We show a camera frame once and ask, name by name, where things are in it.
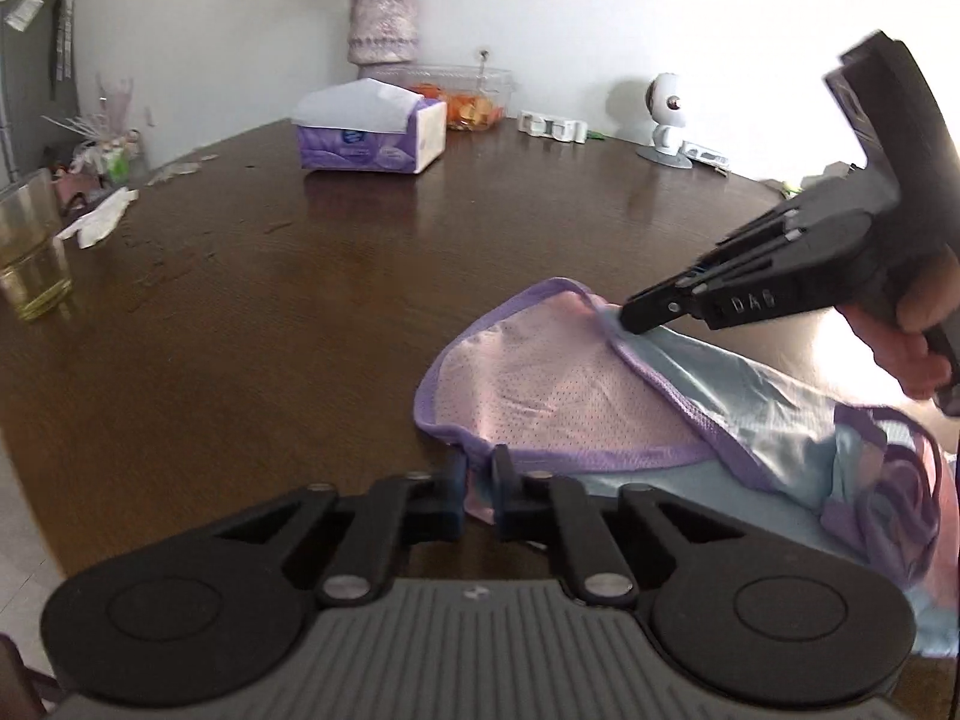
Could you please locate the white textured vase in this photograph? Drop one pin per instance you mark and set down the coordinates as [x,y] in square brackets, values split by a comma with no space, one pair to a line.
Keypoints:
[382,26]

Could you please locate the white round-headed robot camera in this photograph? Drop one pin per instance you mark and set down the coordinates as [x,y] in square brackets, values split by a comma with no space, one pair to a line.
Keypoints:
[667,109]

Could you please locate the small white flat device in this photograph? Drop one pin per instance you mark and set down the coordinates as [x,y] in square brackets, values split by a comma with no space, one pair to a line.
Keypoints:
[705,156]

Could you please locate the clear plastic cup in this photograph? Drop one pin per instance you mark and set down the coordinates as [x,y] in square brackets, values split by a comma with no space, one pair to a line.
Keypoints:
[116,101]

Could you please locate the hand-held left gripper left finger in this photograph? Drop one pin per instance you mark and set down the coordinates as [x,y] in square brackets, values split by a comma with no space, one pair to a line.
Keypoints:
[454,499]

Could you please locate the clear plastic wrapper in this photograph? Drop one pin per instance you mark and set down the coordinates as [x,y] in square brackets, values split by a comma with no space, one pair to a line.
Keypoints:
[176,171]

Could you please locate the purple white tissue box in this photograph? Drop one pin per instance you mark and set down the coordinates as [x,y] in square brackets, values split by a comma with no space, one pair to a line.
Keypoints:
[360,135]

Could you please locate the grey refrigerator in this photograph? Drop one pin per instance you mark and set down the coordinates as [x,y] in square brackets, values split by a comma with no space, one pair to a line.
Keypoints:
[26,90]

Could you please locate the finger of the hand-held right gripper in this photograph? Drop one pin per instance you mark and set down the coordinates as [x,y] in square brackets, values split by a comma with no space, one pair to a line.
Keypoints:
[750,236]
[735,304]

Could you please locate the crumpled white tissue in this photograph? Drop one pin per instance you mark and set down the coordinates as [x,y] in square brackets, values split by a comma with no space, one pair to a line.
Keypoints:
[97,221]

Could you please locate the clear drinking glass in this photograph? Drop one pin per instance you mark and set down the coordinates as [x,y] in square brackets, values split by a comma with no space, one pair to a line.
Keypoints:
[34,255]

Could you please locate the person's right hand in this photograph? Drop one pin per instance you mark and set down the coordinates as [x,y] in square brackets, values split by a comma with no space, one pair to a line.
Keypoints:
[915,337]

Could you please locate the clear plastic fruit container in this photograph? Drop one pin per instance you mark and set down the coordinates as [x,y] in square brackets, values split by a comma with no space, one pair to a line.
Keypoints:
[472,101]

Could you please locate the bundle of small trinkets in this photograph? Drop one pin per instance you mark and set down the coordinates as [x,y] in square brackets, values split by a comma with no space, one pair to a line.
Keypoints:
[94,157]

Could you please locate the dark wooden chair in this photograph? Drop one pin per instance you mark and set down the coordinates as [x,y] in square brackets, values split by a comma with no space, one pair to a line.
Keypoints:
[19,682]

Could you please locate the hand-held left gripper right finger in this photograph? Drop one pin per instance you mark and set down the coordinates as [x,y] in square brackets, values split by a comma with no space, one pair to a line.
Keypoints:
[504,496]

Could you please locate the pink blue purple-trimmed garment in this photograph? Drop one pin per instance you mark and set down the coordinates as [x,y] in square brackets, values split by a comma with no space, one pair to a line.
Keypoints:
[540,390]

